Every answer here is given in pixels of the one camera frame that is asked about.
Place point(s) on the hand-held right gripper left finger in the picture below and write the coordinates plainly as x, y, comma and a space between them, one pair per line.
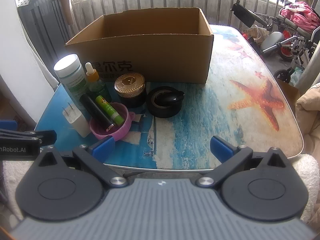
103, 146

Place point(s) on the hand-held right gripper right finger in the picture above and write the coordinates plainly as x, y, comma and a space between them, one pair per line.
221, 148

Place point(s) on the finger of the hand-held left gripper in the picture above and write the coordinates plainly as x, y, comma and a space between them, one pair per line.
7, 125
27, 136

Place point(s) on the pink plastic bowl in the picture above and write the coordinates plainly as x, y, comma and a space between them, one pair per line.
122, 130

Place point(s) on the white charger plug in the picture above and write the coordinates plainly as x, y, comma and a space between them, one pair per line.
76, 122

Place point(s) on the green lip balm stick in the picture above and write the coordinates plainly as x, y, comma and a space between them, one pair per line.
107, 107

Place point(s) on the black tube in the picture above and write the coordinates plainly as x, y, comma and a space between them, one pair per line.
93, 107

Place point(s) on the green dropper bottle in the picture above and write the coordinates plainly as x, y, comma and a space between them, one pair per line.
97, 85

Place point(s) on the black jar with gold lid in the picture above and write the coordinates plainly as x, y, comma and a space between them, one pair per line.
130, 82

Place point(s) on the white-capped green label bottle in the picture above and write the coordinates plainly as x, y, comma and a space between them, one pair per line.
72, 80

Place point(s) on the brown cardboard box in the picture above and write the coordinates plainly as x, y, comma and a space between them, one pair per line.
162, 55

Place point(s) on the dark grey ribbed cabinet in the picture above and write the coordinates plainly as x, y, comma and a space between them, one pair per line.
42, 30

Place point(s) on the pale green plastic bag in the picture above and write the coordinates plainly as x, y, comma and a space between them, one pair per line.
297, 75

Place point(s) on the beige shopping bag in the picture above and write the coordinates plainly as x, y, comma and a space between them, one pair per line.
256, 33

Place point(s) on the wheelchair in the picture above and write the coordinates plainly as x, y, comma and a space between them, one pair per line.
295, 42

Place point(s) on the beige rolled mat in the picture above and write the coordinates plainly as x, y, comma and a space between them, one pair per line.
63, 5

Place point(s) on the pink blanket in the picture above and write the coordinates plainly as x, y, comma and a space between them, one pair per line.
300, 17

